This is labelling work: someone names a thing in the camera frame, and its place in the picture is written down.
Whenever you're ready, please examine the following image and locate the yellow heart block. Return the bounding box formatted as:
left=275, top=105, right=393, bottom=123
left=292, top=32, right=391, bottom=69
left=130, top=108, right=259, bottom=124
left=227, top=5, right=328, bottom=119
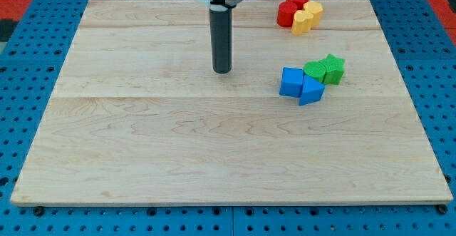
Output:
left=291, top=10, right=314, bottom=36

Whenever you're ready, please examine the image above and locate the blue triangle block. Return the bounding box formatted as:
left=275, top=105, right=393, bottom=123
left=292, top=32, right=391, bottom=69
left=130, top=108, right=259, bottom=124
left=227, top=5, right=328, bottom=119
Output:
left=299, top=75, right=326, bottom=106

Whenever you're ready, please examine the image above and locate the wooden board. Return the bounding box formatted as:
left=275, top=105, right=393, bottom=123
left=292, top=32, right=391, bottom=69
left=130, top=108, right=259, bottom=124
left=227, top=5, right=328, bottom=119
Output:
left=11, top=0, right=453, bottom=207

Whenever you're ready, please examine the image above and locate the blue cube block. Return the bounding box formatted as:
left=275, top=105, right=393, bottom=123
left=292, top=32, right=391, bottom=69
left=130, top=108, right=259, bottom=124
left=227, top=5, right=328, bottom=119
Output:
left=279, top=67, right=304, bottom=98

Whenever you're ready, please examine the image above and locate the green cylinder block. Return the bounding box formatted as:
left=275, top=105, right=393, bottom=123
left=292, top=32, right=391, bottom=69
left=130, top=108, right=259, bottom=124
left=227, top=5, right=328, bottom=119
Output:
left=303, top=61, right=326, bottom=83

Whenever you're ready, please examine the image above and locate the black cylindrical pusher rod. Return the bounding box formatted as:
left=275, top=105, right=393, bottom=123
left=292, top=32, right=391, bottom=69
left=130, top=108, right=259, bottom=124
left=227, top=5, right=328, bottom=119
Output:
left=209, top=4, right=232, bottom=74

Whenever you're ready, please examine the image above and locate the green star block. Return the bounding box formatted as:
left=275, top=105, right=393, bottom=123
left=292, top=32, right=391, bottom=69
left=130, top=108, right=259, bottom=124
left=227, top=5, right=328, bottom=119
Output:
left=319, top=54, right=345, bottom=85

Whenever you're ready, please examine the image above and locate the yellow hexagon block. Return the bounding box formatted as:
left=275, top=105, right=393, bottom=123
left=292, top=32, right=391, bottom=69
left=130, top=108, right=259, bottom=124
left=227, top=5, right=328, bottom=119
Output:
left=303, top=1, right=323, bottom=27

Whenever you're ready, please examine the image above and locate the red cylinder block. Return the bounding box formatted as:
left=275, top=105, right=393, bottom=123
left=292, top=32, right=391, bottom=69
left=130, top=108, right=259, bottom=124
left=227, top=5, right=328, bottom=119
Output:
left=276, top=1, right=298, bottom=27

